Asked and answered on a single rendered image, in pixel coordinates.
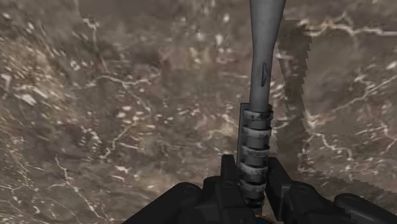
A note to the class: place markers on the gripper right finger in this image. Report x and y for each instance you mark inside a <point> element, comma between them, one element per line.
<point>297,201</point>

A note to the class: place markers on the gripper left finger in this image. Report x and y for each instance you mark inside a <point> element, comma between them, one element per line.
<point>214,198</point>

